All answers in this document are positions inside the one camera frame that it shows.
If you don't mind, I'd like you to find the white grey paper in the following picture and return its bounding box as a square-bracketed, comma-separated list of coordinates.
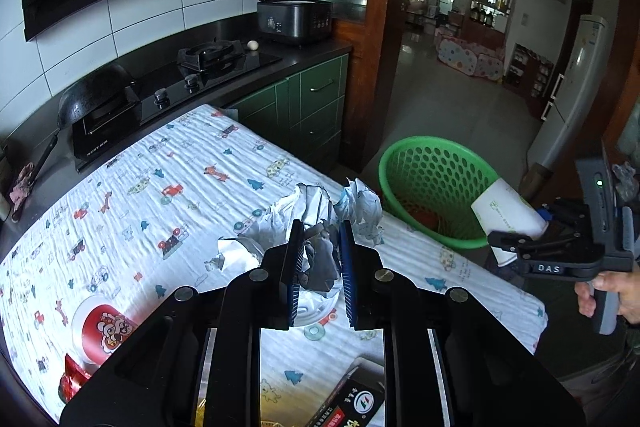
[203, 183, 347, 304]

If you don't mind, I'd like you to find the black countertop appliance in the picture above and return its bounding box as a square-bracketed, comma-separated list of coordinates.
[72, 99, 142, 172]

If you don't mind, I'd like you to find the black printed box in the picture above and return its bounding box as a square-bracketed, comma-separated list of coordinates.
[304, 356, 386, 427]

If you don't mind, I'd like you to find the green plastic basket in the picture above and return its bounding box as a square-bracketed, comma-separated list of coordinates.
[378, 135, 507, 251]

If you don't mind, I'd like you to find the white paper cup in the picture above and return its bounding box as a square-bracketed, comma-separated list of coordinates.
[470, 178, 548, 265]

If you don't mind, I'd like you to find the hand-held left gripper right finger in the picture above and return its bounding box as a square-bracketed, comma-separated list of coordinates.
[339, 220, 587, 427]

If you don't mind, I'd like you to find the black glass gas hob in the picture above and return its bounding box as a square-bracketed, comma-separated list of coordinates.
[134, 39, 284, 128]

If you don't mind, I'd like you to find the spotted play fence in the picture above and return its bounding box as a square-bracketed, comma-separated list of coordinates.
[434, 34, 506, 84]

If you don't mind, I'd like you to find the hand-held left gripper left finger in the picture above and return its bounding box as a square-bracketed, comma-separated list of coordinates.
[60, 220, 306, 427]

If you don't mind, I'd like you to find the black wok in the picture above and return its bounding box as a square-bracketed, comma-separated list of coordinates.
[10, 64, 139, 224]

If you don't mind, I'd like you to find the red item in basket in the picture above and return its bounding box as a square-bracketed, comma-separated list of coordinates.
[412, 206, 442, 232]

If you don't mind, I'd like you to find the grey plastic bag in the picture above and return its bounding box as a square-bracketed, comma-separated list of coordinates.
[612, 161, 637, 204]

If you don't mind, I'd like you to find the wooden glass door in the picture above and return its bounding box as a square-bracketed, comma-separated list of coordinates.
[272, 0, 419, 174]

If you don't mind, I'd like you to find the red instant noodle cup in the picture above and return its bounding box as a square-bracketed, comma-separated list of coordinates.
[71, 295, 137, 366]

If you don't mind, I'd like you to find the brown cardboard piece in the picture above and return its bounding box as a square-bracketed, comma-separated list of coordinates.
[519, 164, 554, 204]

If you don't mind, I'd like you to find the red snack wrapper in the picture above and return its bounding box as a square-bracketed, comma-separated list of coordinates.
[58, 353, 94, 404]

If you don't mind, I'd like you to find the white refrigerator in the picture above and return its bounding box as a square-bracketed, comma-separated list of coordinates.
[527, 14, 612, 168]

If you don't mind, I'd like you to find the dark shoe rack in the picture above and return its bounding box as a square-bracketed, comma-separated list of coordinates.
[504, 44, 555, 118]

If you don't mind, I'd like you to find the white cartoon printed cloth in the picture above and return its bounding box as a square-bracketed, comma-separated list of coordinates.
[0, 104, 547, 427]

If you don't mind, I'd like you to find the wooden display cabinet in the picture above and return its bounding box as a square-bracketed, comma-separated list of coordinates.
[461, 0, 519, 54]

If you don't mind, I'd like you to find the green kitchen cabinet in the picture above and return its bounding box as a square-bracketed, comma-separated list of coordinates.
[224, 54, 351, 174]

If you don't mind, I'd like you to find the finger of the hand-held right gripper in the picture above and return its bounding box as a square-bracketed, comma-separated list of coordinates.
[487, 230, 581, 266]
[536, 201, 589, 234]

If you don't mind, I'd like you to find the person's right hand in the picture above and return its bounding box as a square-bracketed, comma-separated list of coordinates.
[574, 267, 640, 326]

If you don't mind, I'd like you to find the pink cloth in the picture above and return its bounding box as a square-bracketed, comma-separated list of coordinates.
[9, 162, 37, 214]

